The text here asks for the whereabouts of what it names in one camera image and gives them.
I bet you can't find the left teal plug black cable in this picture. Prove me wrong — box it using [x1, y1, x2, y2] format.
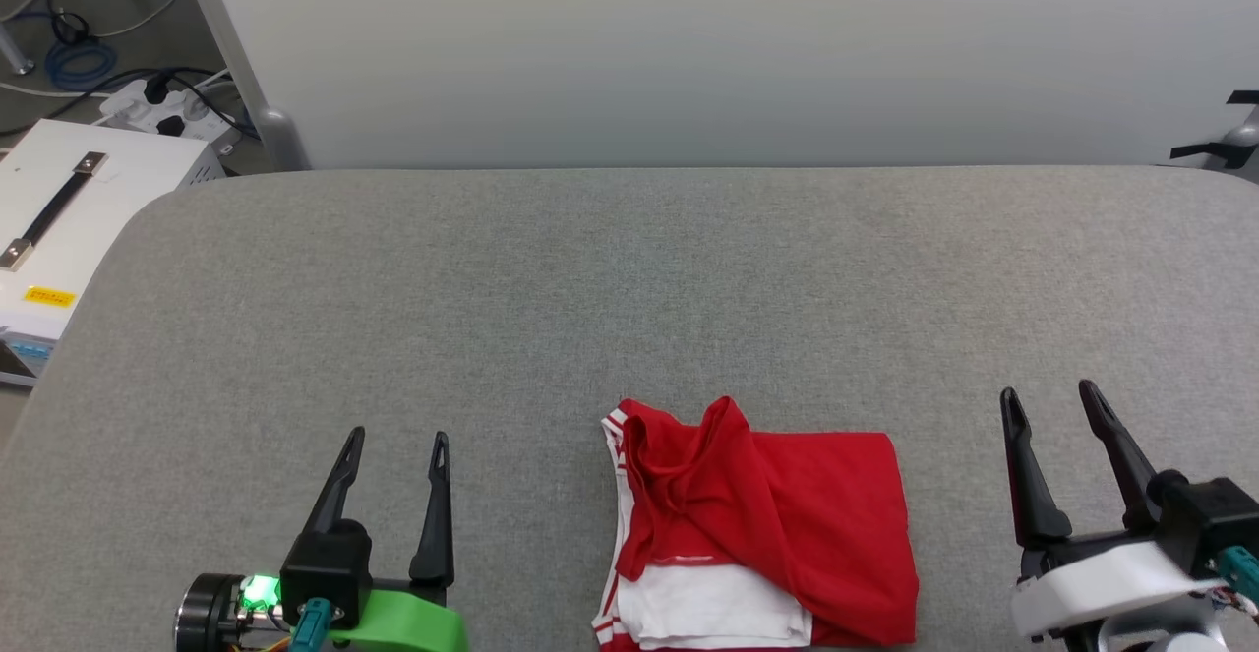
[287, 597, 347, 652]

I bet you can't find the small metal furniture foot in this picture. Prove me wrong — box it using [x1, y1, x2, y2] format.
[0, 21, 36, 78]

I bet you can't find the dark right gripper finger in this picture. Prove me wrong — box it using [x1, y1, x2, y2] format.
[1077, 379, 1164, 532]
[998, 385, 1074, 551]

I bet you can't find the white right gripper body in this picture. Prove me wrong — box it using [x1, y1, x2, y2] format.
[1010, 528, 1228, 644]

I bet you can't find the blue coiled cable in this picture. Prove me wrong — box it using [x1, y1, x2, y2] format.
[43, 36, 120, 93]

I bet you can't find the white floor cable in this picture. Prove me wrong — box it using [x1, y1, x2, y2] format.
[91, 0, 194, 40]

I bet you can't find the white equipment box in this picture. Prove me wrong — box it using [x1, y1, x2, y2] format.
[0, 119, 226, 387]

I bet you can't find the red and white shirt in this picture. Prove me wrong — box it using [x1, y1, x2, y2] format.
[591, 394, 922, 652]

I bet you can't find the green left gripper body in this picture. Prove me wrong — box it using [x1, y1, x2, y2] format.
[174, 571, 470, 652]

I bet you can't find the black looped cable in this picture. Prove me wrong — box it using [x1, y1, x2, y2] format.
[47, 0, 96, 49]

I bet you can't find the white power strip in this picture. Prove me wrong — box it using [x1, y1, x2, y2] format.
[98, 76, 244, 157]

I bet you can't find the grey stand foot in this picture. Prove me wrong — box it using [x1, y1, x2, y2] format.
[1216, 106, 1259, 183]

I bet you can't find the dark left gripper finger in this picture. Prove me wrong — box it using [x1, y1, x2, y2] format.
[299, 425, 368, 541]
[408, 430, 456, 591]

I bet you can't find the black strap handle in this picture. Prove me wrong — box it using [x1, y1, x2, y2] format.
[0, 150, 110, 272]

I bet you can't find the grey partition leg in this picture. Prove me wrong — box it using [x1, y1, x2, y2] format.
[181, 0, 315, 174]

